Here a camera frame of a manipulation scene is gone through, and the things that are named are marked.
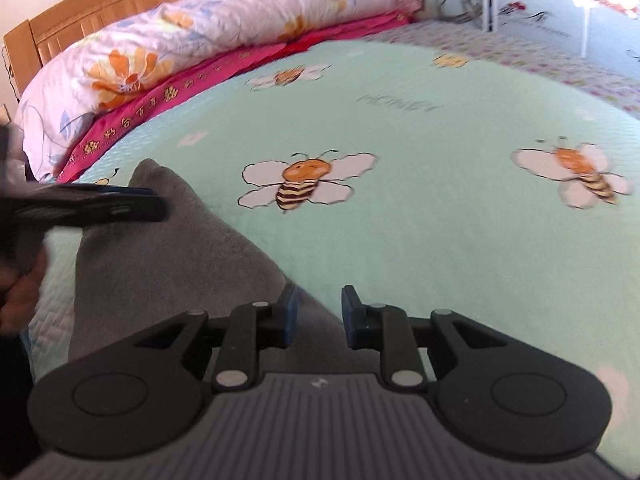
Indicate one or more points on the mint green quilted bedspread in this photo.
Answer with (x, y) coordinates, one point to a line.
(498, 209)

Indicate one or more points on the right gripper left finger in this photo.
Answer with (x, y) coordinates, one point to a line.
(247, 331)

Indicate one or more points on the floral rolled duvet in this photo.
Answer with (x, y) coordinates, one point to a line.
(115, 65)

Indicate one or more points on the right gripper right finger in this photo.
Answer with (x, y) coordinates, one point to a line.
(386, 330)

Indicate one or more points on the person's left hand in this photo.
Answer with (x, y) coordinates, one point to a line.
(21, 295)

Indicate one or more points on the grey knit trousers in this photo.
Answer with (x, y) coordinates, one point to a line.
(131, 276)

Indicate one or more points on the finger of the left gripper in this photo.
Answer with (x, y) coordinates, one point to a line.
(86, 191)
(45, 213)

